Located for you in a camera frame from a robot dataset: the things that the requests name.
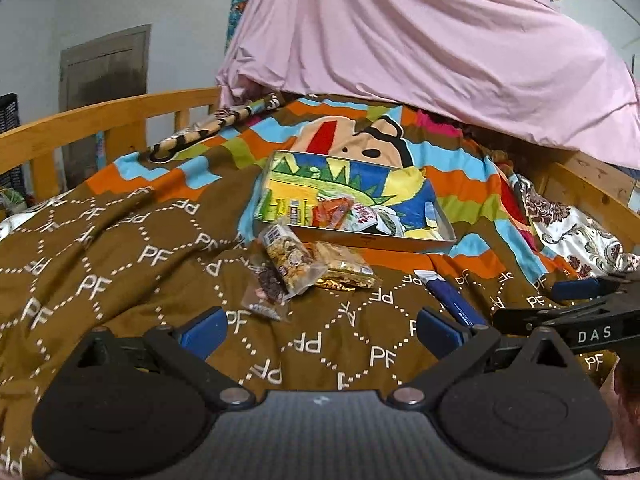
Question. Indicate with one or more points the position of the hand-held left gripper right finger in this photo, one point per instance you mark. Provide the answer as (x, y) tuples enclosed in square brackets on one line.
[(440, 331)]

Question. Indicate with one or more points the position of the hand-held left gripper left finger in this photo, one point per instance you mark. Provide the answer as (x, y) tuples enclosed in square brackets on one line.
[(202, 329)]

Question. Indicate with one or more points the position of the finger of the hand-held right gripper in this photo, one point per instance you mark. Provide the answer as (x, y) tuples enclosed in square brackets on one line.
[(530, 321), (575, 290)]

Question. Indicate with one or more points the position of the dark blue snack packet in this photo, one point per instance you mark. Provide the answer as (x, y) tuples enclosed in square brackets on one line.
[(450, 300)]

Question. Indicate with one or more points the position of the small clear snack packet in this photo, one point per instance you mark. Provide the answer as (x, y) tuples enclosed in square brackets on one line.
[(265, 287)]

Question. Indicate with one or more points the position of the clear nut snack packet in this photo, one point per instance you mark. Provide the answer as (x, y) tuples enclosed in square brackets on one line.
[(290, 257)]

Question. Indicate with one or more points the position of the gold foil snack packet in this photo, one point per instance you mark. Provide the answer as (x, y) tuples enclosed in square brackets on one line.
[(345, 267)]

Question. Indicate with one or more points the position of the white packet with green leaves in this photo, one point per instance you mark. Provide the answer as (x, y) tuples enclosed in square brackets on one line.
[(391, 224)]

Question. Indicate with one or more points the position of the white packet with red print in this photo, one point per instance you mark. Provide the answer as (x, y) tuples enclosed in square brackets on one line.
[(365, 217)]

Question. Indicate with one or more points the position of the yellow snack packet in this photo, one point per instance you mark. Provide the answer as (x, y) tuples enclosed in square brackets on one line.
[(287, 210)]

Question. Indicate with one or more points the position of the metal box with dragon drawing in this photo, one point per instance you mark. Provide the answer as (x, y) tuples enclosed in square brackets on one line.
[(390, 185)]

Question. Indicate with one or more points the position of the clear orange snack packet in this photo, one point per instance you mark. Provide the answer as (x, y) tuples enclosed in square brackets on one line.
[(332, 212)]

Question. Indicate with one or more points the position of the person's right forearm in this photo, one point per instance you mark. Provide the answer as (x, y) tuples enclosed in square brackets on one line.
[(625, 410)]

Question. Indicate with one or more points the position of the wooden bed side board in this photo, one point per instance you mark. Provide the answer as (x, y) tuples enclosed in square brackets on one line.
[(590, 180)]

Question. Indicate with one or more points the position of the dark patterned cloth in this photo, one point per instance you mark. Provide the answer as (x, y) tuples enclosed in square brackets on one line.
[(490, 145)]

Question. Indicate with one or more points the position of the brown patterned rolled cloth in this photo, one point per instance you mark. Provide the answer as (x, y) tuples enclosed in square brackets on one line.
[(210, 122)]

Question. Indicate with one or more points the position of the black plastic crate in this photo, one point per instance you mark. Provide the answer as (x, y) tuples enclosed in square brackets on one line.
[(9, 135)]

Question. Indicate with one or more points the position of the grey wooden door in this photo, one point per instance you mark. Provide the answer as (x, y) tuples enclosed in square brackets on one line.
[(105, 70)]

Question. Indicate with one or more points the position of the pink bed sheet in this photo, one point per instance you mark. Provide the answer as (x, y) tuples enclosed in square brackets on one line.
[(400, 35)]

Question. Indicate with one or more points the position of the teal patterned cloth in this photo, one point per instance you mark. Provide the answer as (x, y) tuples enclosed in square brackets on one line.
[(239, 15)]

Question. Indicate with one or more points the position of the wooden bed rail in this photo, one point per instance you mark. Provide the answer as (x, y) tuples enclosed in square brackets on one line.
[(100, 115)]

